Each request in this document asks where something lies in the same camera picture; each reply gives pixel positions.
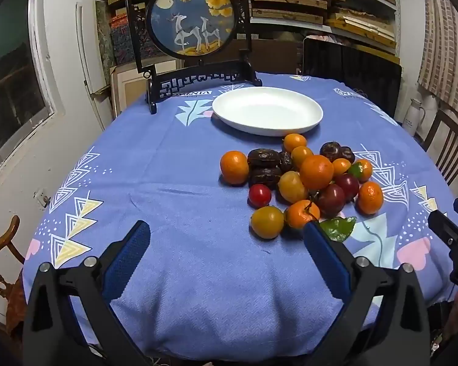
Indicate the yellow-orange tangerine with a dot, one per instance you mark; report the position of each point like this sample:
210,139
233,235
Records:
300,154

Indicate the beige brick-patterned curtain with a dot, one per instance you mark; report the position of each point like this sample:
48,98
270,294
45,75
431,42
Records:
446,45

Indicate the bright red plum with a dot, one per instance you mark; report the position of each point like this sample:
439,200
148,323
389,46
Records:
260,195

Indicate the dark red plum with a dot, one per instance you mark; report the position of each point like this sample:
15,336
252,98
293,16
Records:
347,186
331,200

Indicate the large tangerine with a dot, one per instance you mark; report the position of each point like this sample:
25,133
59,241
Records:
316,172
234,167

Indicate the round deer picture table screen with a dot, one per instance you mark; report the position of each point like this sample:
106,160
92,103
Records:
191,19

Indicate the white framed window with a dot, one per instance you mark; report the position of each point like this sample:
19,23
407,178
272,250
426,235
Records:
7,64

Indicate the pink cloth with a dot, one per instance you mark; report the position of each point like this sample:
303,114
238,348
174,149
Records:
320,38

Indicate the brown cardboard box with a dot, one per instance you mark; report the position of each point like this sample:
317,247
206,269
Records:
271,55

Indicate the white oval plate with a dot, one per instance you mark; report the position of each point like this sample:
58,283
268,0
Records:
267,108

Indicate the yellow plum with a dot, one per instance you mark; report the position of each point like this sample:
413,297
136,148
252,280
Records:
293,186
267,222

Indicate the green marbled board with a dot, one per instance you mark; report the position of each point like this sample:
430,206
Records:
103,38

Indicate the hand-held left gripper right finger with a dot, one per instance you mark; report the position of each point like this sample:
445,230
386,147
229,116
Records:
324,251

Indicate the white leaning boards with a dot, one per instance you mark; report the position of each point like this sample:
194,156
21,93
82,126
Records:
89,45

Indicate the pale framed board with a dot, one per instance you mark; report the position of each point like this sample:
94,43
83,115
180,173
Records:
129,84

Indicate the dark brown wrinkled fruit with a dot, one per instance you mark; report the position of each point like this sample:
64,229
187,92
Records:
265,177
263,158

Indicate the white shelf rack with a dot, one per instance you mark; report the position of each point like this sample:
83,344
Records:
286,24

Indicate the small dark brown fruit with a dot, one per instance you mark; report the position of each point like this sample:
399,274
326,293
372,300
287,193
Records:
286,161

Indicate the slatted wooden chair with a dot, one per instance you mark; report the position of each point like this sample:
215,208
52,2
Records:
446,141

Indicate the blue patterned tablecloth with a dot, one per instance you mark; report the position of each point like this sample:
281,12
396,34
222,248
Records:
175,198

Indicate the wall socket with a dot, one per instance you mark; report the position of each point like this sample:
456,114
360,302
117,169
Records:
42,197

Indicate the carved wooden chair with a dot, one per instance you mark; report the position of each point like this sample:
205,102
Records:
3,244

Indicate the tangerine with green leaf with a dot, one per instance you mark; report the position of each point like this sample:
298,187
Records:
299,215

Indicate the half green tangerine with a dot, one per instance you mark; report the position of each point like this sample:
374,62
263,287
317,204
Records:
362,170

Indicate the white thermos jug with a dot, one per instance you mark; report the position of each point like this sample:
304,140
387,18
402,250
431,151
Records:
412,116

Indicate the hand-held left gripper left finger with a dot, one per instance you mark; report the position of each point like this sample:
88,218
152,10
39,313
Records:
131,251

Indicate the black flat panel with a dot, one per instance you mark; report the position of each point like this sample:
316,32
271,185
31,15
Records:
351,72

